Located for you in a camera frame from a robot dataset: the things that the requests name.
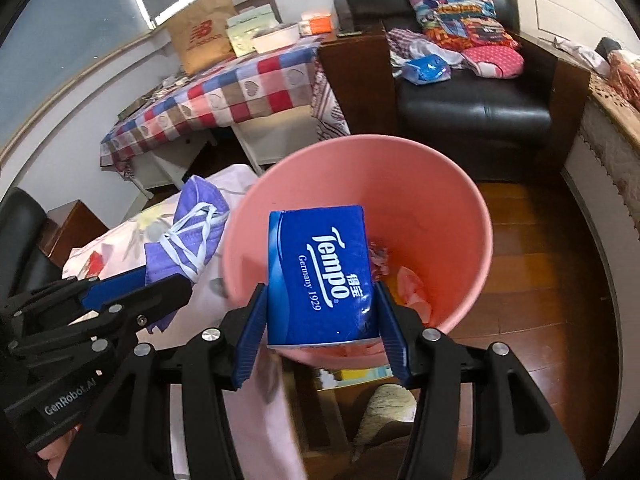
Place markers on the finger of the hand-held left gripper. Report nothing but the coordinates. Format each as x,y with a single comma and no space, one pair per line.
140,305
115,287

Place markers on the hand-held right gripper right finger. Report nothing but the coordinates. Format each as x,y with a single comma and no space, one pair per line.
392,340

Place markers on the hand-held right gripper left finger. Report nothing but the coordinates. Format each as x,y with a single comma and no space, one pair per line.
250,340

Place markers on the purple face mask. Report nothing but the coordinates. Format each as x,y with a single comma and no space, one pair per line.
190,220

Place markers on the blue tissue pack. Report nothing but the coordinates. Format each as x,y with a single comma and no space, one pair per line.
320,270

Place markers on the pink plastic bin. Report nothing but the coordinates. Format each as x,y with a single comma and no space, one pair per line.
440,200

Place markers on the pink scraps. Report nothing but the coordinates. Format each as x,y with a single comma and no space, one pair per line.
410,285

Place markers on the brown wooden cabinet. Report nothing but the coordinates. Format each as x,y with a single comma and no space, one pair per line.
75,230

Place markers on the white floral cloth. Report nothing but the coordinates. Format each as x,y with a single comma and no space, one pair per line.
270,435

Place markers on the black leather chair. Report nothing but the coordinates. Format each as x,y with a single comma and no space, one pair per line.
22,240

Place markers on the white table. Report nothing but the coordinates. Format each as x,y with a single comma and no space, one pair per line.
270,135

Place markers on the checkered tablecloth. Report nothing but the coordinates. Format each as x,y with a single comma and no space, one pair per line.
225,90

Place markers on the red patterned hanging cloth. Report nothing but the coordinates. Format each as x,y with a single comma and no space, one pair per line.
327,105

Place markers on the black leather armchair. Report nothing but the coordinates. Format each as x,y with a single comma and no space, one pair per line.
475,110

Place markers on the dark wooden side table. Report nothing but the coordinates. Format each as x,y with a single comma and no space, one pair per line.
355,85

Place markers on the brown paper bag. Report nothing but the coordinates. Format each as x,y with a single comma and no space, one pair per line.
200,35

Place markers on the blue plastic pack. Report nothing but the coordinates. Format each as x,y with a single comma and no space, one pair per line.
425,70

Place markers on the bed with patterned cover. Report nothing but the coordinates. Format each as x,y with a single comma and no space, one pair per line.
610,160

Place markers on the light green box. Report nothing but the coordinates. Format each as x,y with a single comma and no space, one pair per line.
247,30

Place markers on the plaid cloth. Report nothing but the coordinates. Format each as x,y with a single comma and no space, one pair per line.
405,45

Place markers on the white container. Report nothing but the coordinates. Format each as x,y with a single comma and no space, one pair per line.
275,39

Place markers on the pink dotted cushion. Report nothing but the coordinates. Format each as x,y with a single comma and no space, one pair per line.
495,62

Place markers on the black remote control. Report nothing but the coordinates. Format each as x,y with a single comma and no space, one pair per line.
349,34

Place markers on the orange box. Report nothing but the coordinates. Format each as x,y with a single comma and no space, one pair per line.
316,25

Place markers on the colourful patchwork cushion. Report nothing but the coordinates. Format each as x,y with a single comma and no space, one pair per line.
460,15

